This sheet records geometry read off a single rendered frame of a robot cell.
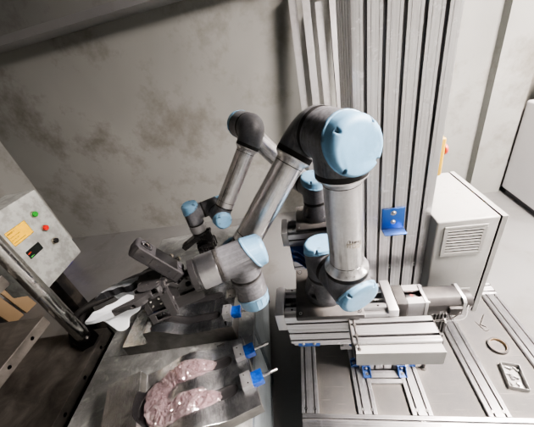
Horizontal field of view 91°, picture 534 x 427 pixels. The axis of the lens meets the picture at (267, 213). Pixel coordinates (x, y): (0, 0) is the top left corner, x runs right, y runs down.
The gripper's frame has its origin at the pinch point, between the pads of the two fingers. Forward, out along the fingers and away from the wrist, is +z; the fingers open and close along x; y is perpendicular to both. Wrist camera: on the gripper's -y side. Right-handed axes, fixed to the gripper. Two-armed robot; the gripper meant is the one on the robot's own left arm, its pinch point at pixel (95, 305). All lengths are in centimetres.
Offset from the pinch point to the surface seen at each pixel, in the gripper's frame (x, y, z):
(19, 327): 65, 33, 63
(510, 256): 67, 139, -241
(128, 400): 23, 52, 21
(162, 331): 44, 48, 8
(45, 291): 65, 22, 47
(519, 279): 49, 141, -223
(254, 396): 9, 60, -19
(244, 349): 25, 56, -21
